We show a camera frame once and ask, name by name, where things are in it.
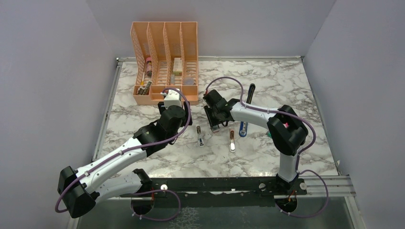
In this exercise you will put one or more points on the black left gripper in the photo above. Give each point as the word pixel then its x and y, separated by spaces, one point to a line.
pixel 185 121

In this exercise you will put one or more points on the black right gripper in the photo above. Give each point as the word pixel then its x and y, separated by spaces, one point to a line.
pixel 212 121

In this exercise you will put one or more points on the small white stapler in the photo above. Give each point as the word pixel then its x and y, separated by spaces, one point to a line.
pixel 200 136

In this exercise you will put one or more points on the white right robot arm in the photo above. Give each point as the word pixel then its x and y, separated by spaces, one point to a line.
pixel 286 128

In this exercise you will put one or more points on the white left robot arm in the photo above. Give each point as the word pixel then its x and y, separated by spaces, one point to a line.
pixel 81 189

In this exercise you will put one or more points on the clear tape roll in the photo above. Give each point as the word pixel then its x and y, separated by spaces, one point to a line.
pixel 188 81

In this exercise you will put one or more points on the black label card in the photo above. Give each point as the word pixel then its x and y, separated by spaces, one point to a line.
pixel 144 89

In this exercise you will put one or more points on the green white small box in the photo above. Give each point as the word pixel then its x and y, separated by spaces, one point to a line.
pixel 177 66

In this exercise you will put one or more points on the pink glue stick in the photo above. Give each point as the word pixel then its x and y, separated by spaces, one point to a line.
pixel 149 67

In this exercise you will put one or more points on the orange plastic desk organizer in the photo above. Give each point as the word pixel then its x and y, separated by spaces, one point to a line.
pixel 164 41

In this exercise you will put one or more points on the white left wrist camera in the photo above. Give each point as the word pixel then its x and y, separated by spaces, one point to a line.
pixel 171 97

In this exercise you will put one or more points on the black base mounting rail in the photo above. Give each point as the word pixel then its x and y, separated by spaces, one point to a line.
pixel 214 192

